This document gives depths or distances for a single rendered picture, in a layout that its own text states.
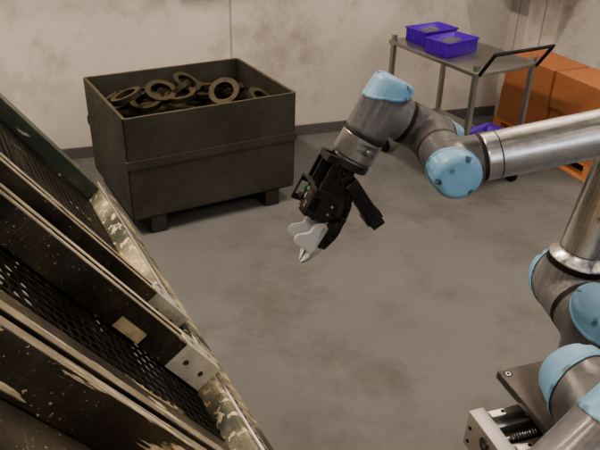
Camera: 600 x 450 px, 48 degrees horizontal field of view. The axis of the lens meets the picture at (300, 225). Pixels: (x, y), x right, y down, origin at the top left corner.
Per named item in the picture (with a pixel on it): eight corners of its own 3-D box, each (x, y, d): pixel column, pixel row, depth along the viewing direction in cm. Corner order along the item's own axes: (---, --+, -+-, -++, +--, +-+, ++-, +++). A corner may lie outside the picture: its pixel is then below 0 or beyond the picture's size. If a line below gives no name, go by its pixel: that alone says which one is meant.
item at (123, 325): (137, 345, 138) (147, 335, 138) (111, 325, 133) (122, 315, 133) (133, 336, 140) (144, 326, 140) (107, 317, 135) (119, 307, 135)
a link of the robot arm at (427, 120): (454, 183, 112) (399, 156, 108) (436, 155, 121) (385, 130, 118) (480, 144, 109) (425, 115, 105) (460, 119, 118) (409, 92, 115)
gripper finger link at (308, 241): (279, 254, 120) (303, 211, 117) (306, 262, 123) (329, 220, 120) (284, 263, 117) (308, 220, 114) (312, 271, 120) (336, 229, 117)
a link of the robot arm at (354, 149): (371, 136, 118) (391, 154, 112) (359, 158, 120) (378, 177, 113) (337, 120, 115) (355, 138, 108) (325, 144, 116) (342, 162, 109)
